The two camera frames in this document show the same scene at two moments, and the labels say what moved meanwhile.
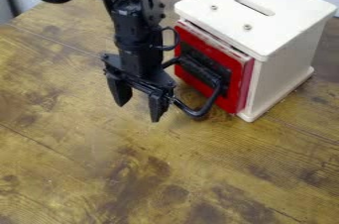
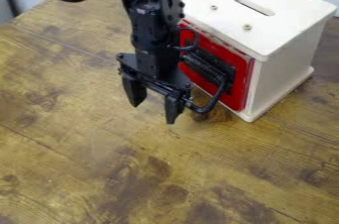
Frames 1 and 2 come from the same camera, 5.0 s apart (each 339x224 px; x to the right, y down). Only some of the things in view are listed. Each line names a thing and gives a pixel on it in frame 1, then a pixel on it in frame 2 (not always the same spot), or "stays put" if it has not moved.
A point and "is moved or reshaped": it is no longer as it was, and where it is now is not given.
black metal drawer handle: (204, 108) is moved or reshaped
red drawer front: (228, 55) stays put
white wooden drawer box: (271, 21) stays put
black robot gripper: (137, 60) → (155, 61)
